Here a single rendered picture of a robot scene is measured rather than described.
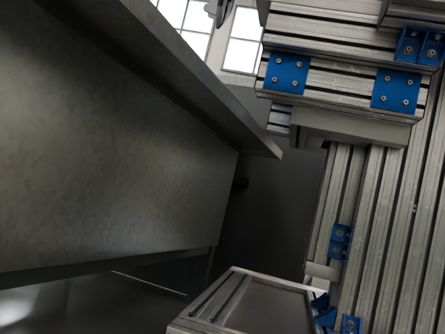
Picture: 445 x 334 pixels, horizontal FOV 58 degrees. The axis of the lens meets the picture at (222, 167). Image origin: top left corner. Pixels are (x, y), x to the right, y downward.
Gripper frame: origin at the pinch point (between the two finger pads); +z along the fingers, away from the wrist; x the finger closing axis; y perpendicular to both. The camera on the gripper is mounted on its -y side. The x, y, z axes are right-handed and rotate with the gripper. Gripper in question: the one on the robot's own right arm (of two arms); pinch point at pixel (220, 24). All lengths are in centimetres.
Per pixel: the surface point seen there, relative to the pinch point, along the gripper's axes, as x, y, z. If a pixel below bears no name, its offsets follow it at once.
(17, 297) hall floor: -14, 54, 92
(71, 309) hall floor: -21, 38, 92
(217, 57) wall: -863, 366, -312
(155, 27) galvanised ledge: 54, -15, 27
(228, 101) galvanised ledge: 22.6, -15.3, 26.3
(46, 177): 48, 1, 48
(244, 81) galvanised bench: -82, 17, -11
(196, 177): -9.9, 0.6, 41.3
